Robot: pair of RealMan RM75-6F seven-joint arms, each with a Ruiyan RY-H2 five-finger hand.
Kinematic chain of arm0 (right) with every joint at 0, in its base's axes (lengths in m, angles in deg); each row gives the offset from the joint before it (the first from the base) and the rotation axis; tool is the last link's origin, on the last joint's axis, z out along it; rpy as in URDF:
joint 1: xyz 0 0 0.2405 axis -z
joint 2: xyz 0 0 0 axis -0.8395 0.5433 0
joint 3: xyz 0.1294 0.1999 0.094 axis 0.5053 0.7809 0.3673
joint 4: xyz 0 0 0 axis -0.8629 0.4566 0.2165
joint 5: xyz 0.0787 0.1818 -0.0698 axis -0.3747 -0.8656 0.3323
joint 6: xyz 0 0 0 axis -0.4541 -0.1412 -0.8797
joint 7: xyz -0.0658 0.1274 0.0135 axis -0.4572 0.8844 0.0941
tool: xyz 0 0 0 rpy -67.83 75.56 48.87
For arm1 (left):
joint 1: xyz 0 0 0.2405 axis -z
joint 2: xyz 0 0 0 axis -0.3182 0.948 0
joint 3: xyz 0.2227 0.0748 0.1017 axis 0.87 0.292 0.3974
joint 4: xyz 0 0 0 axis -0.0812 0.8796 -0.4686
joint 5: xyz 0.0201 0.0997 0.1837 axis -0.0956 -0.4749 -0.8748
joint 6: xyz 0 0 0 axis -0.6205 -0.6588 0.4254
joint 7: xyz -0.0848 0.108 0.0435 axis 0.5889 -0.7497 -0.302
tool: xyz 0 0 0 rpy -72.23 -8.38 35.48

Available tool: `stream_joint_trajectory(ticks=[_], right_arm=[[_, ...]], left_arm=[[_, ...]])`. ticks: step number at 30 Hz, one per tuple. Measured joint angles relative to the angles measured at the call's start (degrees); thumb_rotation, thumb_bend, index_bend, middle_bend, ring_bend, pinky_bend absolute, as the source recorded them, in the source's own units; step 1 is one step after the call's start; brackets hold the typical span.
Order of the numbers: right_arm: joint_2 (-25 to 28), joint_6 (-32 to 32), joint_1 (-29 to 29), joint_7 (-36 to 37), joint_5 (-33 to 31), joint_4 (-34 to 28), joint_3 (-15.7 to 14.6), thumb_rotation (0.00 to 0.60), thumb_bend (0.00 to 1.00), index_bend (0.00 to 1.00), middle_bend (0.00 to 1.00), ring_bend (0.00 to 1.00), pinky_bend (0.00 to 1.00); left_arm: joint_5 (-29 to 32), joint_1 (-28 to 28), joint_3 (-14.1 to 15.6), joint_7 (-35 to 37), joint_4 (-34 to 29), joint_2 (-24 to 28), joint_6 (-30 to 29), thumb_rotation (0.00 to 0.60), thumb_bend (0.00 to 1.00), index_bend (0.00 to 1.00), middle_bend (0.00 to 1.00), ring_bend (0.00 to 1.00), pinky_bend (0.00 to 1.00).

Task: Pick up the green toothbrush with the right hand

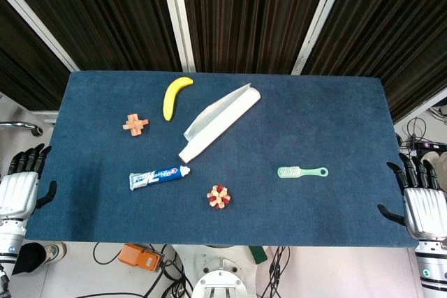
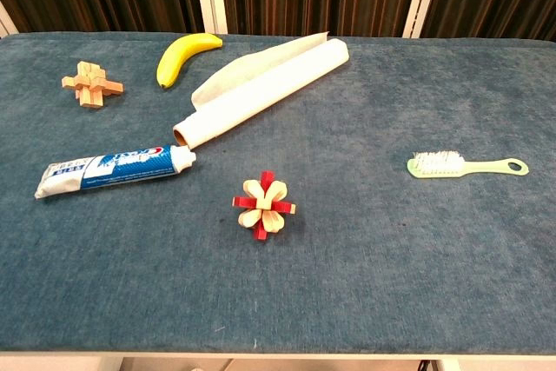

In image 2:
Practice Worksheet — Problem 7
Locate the green toothbrush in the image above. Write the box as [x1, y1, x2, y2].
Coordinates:
[407, 149, 530, 180]

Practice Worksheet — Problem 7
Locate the red beige puzzle ball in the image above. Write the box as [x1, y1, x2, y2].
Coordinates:
[232, 170, 298, 242]

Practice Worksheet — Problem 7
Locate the white paper box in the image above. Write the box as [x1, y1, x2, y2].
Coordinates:
[172, 30, 351, 150]

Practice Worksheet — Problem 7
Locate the blue table cloth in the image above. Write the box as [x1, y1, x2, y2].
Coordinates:
[0, 31, 556, 361]

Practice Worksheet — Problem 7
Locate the yellow banana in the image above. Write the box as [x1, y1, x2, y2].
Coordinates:
[156, 32, 224, 90]

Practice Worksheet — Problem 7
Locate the blue white toothpaste tube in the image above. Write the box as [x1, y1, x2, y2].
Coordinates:
[33, 143, 197, 201]

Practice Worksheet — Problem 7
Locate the natural wooden burr puzzle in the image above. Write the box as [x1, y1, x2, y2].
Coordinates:
[61, 60, 125, 111]

